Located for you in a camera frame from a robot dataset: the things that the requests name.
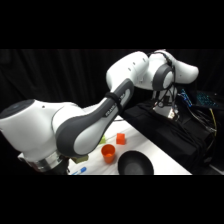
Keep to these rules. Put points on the orange-red block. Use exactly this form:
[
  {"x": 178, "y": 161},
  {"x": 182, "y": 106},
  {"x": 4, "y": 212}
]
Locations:
[{"x": 120, "y": 138}]

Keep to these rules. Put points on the blue lit electronics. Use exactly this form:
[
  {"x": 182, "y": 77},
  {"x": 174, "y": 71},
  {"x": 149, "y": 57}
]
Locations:
[{"x": 204, "y": 99}]

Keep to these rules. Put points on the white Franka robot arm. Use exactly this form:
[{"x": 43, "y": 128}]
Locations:
[{"x": 100, "y": 110}]

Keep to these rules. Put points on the black robot stand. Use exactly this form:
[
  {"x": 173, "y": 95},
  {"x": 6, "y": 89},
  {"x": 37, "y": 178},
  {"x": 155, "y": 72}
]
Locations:
[{"x": 176, "y": 140}]

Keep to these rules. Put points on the blue marker pen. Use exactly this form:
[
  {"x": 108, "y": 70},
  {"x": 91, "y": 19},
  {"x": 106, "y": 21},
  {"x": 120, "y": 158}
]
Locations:
[{"x": 79, "y": 171}]

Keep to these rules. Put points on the light green block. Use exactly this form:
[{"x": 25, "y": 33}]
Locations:
[{"x": 102, "y": 140}]

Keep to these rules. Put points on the black bowl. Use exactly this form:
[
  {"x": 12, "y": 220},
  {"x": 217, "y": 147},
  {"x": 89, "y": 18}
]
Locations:
[{"x": 135, "y": 163}]

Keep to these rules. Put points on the orange plastic cup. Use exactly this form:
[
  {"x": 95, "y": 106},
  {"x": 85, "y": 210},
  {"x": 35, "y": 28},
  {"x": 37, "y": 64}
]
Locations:
[{"x": 108, "y": 153}]

